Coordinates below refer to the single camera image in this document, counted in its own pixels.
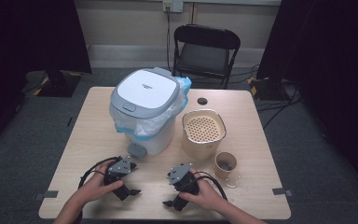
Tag black curtain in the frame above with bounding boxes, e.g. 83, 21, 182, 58
255, 0, 358, 200
0, 0, 92, 157

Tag grey trash can pedal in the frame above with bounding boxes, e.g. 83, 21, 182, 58
127, 142, 148, 160

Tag person's left hand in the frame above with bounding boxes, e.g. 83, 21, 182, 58
74, 160, 124, 208

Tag black floor cable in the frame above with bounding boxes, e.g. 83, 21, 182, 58
255, 90, 302, 130
229, 63, 261, 84

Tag black stand base yellow tape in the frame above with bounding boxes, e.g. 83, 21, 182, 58
247, 76, 293, 101
21, 69, 83, 98

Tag right hand-held gripper cable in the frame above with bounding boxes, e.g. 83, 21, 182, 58
195, 170, 228, 202

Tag white pedal trash can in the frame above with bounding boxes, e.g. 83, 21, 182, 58
109, 66, 182, 159

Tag white wall socket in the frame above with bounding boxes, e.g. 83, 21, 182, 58
162, 0, 185, 14

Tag grey tape strip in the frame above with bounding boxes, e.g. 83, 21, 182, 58
272, 187, 294, 198
34, 189, 60, 202

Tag clear plastic scrap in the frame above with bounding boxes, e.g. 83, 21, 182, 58
224, 174, 241, 189

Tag person's right hand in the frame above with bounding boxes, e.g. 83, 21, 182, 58
179, 167, 231, 213

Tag translucent blue-edged trash bag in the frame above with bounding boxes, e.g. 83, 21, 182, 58
109, 76, 193, 142

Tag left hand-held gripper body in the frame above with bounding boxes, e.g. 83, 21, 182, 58
103, 156, 138, 188

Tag left hand-held gripper cable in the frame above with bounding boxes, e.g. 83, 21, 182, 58
77, 156, 120, 190

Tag black folding chair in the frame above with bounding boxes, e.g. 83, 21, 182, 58
172, 23, 241, 91

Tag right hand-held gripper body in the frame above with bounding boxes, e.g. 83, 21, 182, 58
167, 162, 200, 196

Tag beige strainer bucket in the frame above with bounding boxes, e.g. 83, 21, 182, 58
181, 108, 227, 161

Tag white trash can lid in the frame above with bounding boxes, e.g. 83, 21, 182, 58
116, 66, 179, 110

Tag black wall power cable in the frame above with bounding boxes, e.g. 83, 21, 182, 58
165, 7, 172, 72

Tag hand-held gripper cable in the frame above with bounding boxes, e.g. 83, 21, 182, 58
195, 170, 228, 202
77, 156, 120, 190

